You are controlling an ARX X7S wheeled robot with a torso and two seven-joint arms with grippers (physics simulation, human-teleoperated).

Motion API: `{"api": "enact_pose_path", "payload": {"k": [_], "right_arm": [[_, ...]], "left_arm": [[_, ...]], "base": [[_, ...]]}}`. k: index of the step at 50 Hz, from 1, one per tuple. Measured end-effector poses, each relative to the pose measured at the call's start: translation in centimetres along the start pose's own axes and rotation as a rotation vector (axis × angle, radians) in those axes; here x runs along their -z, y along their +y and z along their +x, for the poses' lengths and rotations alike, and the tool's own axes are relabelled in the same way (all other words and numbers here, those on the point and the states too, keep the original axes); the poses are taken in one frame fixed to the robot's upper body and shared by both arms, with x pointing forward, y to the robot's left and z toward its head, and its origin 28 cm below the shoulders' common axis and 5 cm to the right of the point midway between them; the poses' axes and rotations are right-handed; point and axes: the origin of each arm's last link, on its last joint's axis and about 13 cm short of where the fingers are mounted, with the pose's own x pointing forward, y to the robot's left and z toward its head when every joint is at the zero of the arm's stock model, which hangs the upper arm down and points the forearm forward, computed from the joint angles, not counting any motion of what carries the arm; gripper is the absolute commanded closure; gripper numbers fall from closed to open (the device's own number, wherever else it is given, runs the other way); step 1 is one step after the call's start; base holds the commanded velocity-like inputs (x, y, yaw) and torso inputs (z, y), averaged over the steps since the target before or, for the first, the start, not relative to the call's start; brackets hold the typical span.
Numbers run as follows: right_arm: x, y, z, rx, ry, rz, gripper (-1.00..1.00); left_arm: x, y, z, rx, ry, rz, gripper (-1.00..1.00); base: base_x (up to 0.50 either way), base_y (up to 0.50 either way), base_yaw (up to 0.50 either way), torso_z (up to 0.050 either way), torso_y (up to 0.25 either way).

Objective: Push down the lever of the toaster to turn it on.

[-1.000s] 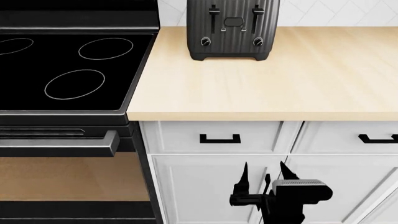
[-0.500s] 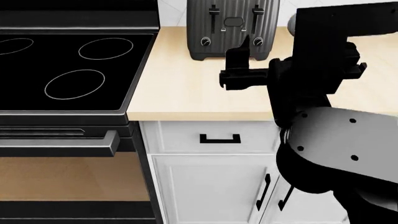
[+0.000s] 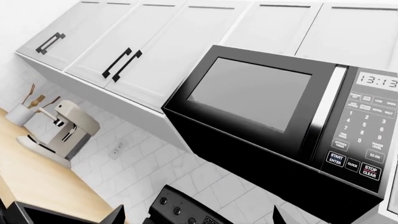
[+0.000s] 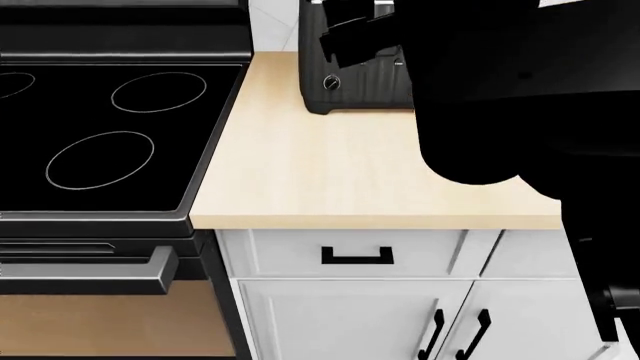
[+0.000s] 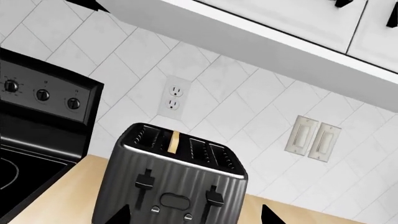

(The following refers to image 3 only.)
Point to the beige espresso coffee machine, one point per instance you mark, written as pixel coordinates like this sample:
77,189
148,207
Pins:
74,126

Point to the wooden spatula utensil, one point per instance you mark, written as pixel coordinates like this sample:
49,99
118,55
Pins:
37,100

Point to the black microwave oven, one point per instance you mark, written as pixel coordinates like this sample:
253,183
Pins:
248,98

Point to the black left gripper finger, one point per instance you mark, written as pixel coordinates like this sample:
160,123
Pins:
281,218

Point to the white utensil holder cup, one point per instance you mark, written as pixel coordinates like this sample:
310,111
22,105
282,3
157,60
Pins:
18,115

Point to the black appliance with silver rim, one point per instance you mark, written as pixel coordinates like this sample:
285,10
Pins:
46,214

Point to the black stove control panel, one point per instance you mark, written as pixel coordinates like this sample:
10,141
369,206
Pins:
177,205

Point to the white wall cabinet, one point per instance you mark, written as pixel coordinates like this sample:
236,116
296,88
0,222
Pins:
311,28
81,25
168,42

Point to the white wall power outlet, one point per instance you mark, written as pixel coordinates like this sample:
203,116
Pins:
119,149

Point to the wooden fork utensil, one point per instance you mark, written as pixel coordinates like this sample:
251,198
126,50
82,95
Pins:
30,93

